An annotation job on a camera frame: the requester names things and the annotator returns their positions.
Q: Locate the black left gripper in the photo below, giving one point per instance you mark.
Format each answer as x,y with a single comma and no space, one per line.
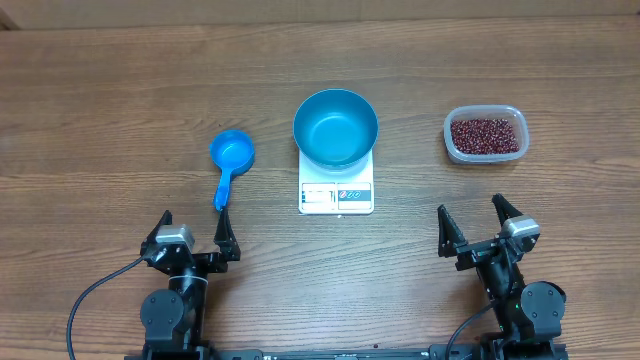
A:
223,237

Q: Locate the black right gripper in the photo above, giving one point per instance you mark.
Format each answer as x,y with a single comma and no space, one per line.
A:
450,242

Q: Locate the blue plastic measuring scoop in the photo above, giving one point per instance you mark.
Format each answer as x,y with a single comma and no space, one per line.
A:
233,152

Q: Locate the white digital kitchen scale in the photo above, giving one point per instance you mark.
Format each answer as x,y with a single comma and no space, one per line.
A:
336,191

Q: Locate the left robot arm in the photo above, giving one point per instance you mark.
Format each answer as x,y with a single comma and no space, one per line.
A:
173,318

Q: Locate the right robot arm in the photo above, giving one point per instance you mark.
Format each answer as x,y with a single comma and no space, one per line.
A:
529,315

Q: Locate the blue bowl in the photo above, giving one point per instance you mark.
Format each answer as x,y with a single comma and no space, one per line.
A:
335,128

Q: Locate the red beans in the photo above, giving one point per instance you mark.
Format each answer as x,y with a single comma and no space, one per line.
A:
484,136

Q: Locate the clear plastic container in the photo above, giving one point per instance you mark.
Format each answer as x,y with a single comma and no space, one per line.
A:
510,113

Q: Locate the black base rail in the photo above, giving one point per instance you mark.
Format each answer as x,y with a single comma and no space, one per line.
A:
433,352

